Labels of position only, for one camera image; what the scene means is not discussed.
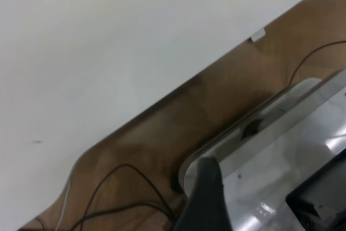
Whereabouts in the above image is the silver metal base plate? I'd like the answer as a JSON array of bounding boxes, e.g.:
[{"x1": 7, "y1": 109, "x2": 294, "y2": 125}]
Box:
[{"x1": 183, "y1": 68, "x2": 346, "y2": 231}]

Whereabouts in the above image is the black arched floor cable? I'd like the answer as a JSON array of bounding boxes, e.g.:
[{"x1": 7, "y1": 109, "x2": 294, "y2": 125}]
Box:
[{"x1": 81, "y1": 163, "x2": 176, "y2": 231}]

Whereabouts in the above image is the thin black curved cable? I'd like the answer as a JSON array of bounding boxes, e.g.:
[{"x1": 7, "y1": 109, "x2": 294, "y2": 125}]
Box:
[{"x1": 291, "y1": 40, "x2": 346, "y2": 87}]

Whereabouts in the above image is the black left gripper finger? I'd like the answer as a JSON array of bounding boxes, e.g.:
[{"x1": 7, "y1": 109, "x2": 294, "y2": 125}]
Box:
[{"x1": 174, "y1": 157, "x2": 234, "y2": 231}]

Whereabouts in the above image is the white table edge clip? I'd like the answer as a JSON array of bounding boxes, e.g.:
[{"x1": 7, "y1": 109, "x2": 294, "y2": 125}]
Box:
[{"x1": 250, "y1": 28, "x2": 267, "y2": 43}]

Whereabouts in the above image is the black flat floor cable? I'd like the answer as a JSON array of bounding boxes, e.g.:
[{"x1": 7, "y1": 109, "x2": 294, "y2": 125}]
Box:
[{"x1": 71, "y1": 201, "x2": 179, "y2": 231}]

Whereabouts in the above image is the white floor cable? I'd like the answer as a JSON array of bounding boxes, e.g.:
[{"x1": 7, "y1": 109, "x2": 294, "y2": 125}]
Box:
[{"x1": 57, "y1": 176, "x2": 71, "y2": 231}]

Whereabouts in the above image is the black electronics box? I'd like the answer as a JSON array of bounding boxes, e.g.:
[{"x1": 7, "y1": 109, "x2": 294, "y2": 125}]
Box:
[{"x1": 285, "y1": 148, "x2": 346, "y2": 231}]

